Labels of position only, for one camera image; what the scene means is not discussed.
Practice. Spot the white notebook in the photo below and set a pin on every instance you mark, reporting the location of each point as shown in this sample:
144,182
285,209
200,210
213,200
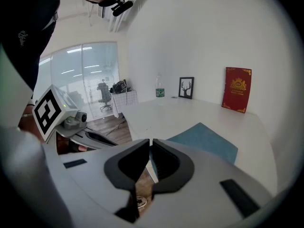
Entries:
206,141

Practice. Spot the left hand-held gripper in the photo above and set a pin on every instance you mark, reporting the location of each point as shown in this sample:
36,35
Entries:
47,110

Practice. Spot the black bag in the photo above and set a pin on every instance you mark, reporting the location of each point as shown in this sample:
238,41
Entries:
120,86

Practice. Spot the clear bottle with green label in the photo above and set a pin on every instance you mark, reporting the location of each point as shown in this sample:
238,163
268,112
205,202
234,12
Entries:
160,92

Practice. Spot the black head-mounted camera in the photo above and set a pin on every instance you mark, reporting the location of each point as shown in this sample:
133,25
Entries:
122,7

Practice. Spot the person's left forearm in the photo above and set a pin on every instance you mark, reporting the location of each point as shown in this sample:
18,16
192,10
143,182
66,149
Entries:
29,129

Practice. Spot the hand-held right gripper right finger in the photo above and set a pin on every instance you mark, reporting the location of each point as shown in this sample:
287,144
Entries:
202,186

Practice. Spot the person's left hand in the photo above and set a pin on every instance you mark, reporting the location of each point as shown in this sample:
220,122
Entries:
73,147

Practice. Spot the black framed deer picture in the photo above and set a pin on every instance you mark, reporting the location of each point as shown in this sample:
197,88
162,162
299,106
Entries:
186,88

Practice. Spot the red book with gold print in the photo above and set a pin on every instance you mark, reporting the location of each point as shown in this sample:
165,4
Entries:
236,89

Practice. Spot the striped mesh office chair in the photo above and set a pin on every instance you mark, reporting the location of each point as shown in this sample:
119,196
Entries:
104,94

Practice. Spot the person's black clothing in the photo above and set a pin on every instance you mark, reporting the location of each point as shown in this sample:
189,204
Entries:
23,20

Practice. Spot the white checkered cloth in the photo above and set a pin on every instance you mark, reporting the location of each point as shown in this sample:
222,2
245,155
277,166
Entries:
123,100

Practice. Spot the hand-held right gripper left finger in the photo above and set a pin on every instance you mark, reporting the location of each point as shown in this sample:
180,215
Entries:
95,170

